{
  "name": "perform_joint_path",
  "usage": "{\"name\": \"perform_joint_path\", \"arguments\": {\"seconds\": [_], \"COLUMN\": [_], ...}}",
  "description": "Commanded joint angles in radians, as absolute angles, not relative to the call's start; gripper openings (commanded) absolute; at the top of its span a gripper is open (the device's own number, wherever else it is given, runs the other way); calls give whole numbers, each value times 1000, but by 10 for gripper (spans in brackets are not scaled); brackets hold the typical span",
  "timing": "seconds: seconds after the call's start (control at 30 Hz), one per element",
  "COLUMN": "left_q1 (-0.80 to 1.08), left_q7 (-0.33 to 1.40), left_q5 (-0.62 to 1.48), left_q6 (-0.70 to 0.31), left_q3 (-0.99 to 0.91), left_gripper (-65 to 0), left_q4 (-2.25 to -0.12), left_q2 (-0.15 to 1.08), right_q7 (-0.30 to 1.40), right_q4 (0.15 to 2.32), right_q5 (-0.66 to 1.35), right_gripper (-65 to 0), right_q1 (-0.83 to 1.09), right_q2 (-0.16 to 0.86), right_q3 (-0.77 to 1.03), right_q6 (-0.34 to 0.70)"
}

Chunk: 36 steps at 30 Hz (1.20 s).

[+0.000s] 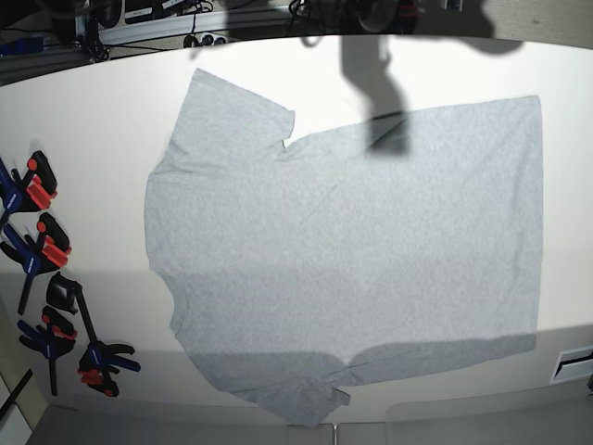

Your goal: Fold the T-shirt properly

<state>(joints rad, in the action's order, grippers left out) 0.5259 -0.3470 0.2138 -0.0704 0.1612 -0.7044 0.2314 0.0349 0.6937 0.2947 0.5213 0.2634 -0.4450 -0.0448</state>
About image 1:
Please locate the grey T-shirt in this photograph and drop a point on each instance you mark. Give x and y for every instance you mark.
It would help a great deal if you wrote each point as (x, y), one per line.
(406, 245)

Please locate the long black bar clamp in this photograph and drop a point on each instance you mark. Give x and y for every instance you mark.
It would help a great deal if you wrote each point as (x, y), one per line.
(100, 361)

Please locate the blue red clamp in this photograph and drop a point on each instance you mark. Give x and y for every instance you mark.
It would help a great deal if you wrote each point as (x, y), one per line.
(31, 193)
(47, 253)

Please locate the top blue red clamp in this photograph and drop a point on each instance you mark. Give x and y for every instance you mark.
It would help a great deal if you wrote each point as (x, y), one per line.
(31, 193)

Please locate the lower left blue clamp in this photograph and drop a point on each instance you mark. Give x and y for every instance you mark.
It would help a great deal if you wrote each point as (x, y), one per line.
(53, 340)

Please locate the black strip at corner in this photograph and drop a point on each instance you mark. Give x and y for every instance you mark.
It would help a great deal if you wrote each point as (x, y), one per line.
(14, 394)

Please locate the white floor vent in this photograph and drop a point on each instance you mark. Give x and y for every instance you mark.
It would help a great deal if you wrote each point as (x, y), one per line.
(572, 365)

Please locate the aluminium rail frame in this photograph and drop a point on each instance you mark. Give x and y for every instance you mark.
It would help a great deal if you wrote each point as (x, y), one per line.
(63, 57)

